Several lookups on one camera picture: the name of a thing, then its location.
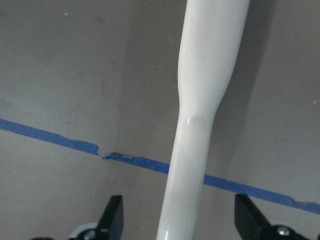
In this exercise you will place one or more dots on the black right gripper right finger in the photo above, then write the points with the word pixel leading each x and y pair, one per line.
pixel 251 224

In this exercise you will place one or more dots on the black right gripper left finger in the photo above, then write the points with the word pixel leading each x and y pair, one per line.
pixel 109 226

